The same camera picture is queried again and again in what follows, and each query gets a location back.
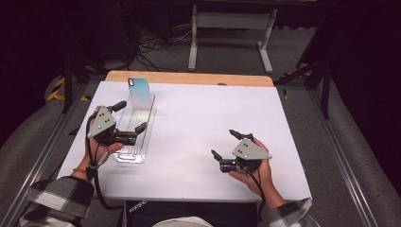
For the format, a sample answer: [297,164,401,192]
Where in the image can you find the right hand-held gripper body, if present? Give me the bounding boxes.
[219,137,273,174]

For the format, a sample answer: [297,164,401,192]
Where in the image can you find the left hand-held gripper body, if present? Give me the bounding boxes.
[87,106,138,147]

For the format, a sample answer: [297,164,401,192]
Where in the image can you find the clear plastic packaging tray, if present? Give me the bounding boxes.
[113,93,158,165]

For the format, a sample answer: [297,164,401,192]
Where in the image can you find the smartphone with iridescent case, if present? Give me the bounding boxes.
[127,77,153,110]

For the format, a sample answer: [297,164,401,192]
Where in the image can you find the person's left hand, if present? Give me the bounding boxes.
[78,106,125,173]

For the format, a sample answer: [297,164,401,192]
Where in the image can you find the person's right hand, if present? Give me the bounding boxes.
[229,138,279,201]

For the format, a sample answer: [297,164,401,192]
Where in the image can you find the white table board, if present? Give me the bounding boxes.
[57,80,313,203]

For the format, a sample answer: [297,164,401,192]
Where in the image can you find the black tripod stand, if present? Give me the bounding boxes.
[61,53,109,115]

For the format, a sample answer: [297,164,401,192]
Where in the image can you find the yellow black hazard tape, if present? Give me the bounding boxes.
[46,77,93,102]

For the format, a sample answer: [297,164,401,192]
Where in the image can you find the person's black clothed lap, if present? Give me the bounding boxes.
[121,200,263,227]

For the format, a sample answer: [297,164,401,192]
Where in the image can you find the black metal stand legs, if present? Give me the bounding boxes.
[273,56,333,120]

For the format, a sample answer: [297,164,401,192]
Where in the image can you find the right hand-held gripper black cable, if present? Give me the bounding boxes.
[244,168,268,222]

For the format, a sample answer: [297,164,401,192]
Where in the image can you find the hand-held gripper black cable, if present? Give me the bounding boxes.
[85,113,126,212]
[244,168,268,222]

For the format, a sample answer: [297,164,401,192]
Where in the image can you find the black floor cables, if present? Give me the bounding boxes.
[126,27,197,74]

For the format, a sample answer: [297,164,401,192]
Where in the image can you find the left hand-held gripper black cable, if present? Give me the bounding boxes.
[85,113,126,212]

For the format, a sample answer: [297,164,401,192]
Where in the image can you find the aluminium floor rail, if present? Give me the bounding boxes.
[0,79,93,227]
[306,89,383,227]

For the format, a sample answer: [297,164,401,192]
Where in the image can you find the white metal stand frame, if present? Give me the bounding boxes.
[187,4,279,75]

